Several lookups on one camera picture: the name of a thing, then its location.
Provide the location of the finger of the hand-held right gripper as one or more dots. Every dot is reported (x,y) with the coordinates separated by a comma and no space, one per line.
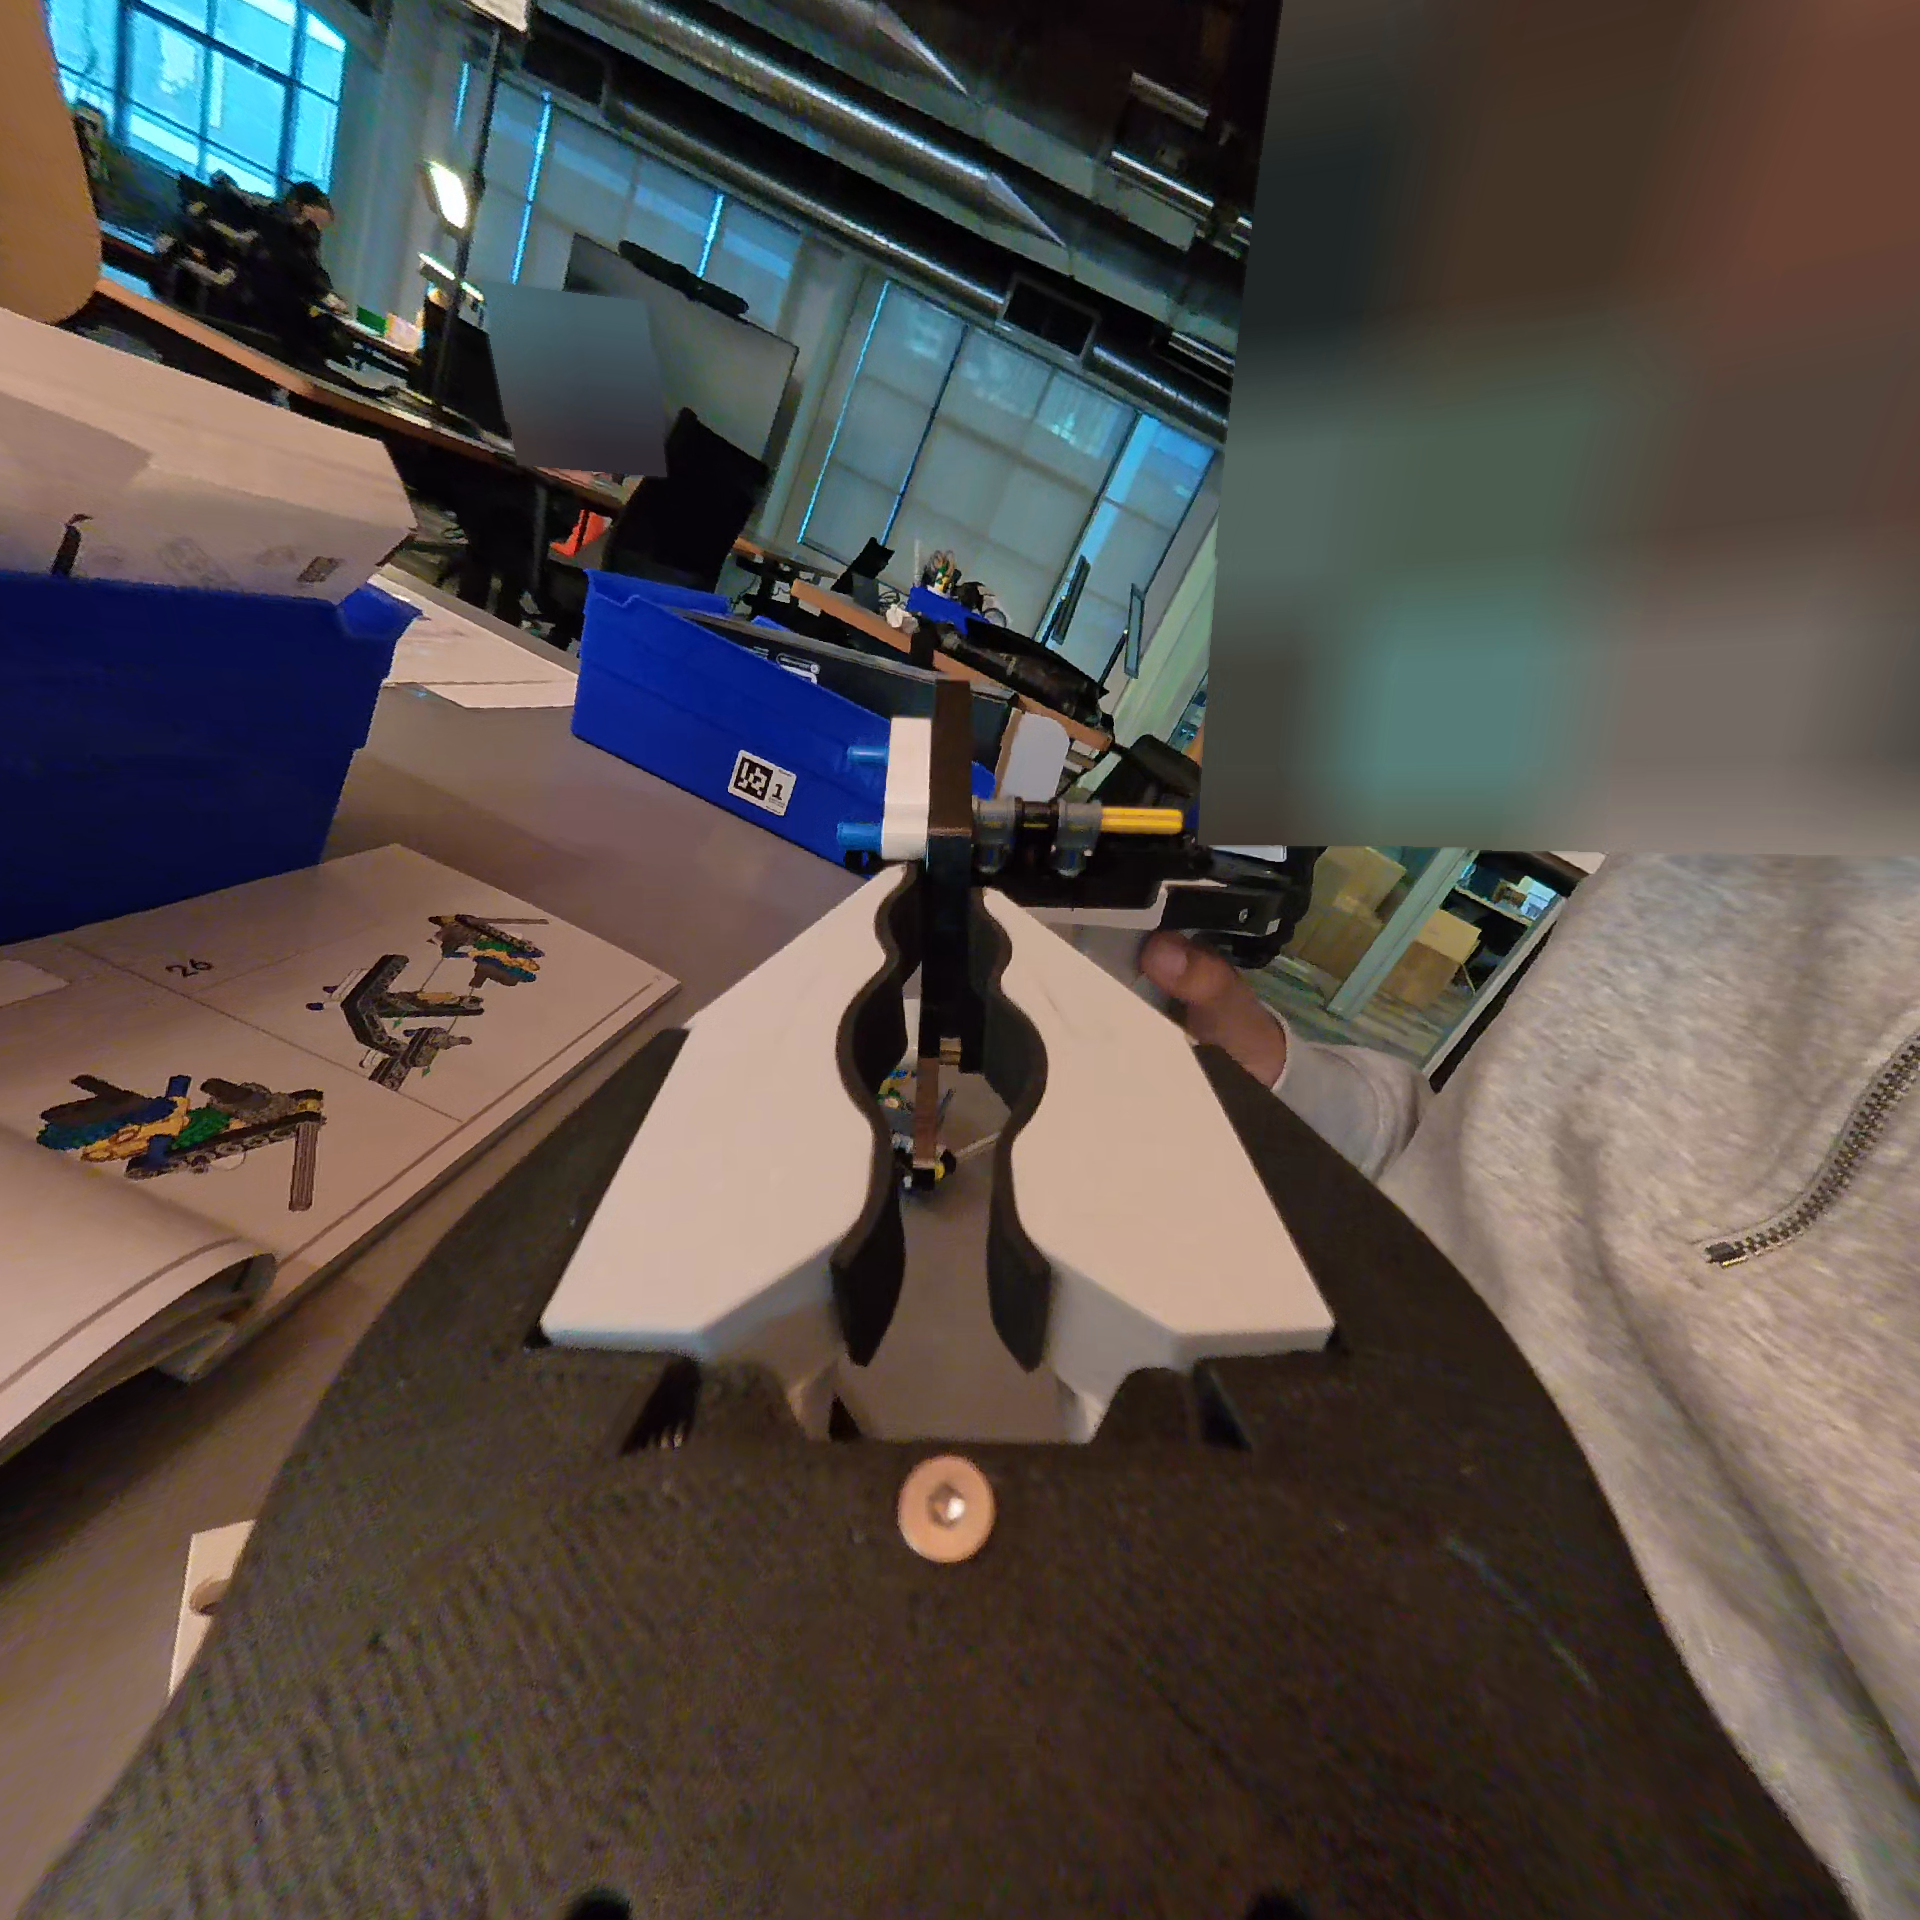
(1126,915)

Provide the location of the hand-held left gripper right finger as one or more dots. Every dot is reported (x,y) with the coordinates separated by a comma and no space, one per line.
(1171,1201)

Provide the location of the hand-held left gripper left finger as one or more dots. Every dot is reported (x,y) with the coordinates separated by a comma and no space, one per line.
(722,1184)

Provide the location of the black lego frame assembly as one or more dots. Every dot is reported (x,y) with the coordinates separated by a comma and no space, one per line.
(955,840)

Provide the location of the yellow lego gear assembly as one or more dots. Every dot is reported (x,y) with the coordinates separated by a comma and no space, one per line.
(932,1161)

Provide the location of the person's right forearm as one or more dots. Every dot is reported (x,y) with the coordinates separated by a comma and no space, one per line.
(1350,1096)

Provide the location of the lego instruction booklet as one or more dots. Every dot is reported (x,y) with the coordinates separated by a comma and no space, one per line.
(494,1050)

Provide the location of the white lego beam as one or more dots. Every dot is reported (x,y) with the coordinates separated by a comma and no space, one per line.
(211,1590)

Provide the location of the person's right hand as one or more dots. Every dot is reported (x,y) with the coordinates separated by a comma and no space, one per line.
(1207,983)

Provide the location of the brown cardboard boxes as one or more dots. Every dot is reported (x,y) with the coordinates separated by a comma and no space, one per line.
(1381,915)

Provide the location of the blue plastic bin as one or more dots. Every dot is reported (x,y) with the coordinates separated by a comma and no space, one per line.
(165,751)
(662,720)

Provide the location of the printed paper sheet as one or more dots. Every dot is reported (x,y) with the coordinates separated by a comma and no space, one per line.
(480,667)

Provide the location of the black office chair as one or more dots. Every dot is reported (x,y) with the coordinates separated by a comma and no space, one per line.
(692,510)

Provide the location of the person's grey sweatshirt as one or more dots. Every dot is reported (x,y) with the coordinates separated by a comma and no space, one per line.
(1725,1424)

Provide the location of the black computer monitor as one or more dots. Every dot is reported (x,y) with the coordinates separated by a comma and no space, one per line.
(735,376)

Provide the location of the white cardboard box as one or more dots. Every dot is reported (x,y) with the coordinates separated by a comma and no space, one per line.
(182,465)

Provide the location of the floor lamp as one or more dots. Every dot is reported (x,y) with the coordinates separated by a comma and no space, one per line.
(447,194)

